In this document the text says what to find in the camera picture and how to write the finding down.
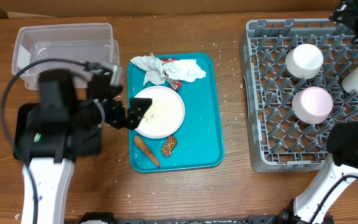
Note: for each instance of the clear plastic storage bin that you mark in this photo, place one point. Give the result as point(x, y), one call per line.
point(80, 42)

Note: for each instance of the brown patterned food piece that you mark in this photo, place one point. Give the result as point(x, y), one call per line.
point(169, 146)

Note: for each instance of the red snack wrapper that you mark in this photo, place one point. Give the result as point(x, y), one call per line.
point(174, 84)

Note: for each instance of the orange carrot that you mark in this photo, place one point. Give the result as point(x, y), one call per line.
point(145, 149)

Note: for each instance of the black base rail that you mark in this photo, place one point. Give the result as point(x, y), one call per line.
point(105, 217)

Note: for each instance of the black plastic tray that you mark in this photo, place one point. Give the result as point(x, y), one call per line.
point(59, 141)

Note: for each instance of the teal plastic tray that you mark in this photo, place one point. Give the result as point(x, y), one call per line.
point(200, 137)

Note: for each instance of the white ceramic bowl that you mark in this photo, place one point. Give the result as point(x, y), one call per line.
point(304, 61)

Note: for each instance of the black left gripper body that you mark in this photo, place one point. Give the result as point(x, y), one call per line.
point(112, 111)

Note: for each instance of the crumpled white napkin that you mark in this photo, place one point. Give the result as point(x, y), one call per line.
point(186, 70)

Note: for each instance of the crumpled white tissue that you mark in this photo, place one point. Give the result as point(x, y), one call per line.
point(153, 68)

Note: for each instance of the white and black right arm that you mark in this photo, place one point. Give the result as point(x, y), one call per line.
point(339, 170)

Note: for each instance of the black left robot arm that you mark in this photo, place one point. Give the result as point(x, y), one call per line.
point(62, 93)

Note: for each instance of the pink bowl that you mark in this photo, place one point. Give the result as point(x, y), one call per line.
point(312, 105)

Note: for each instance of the large white plate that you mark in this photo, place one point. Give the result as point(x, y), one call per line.
point(165, 115)

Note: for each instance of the grey plastic dish rack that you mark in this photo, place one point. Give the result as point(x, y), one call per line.
point(278, 140)

